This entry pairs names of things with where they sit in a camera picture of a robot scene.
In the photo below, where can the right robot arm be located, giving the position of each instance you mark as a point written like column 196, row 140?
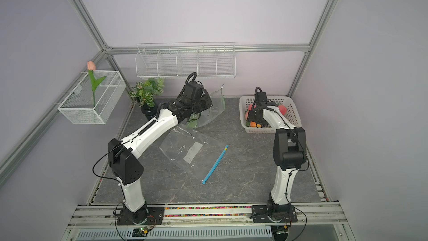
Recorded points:
column 289, row 150

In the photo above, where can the clear blue-zipper bag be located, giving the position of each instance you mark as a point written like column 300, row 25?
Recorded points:
column 195, row 153

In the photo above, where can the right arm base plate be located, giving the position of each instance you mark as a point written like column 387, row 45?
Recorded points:
column 273, row 213

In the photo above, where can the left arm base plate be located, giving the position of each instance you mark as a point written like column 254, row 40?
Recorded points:
column 152, row 215

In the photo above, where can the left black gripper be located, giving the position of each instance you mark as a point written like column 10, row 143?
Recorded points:
column 208, row 101

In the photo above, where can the green printed zip-top bag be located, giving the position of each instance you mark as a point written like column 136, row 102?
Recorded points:
column 209, row 115

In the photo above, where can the pink artificial tulip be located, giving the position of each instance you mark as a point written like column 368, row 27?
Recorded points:
column 91, row 67

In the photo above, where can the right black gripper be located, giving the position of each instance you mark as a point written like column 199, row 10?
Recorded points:
column 251, row 113

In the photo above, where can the white mesh wall basket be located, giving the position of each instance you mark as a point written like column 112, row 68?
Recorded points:
column 78, row 108

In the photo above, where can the pink peach back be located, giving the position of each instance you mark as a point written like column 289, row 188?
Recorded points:
column 283, row 110

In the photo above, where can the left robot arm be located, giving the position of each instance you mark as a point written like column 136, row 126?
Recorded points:
column 123, row 155

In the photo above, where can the white wire wall shelf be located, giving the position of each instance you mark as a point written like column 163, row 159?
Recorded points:
column 175, row 60

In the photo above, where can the green artificial plant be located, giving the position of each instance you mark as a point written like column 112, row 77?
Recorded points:
column 145, row 91

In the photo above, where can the black glossy vase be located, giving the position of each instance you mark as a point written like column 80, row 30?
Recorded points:
column 150, row 112

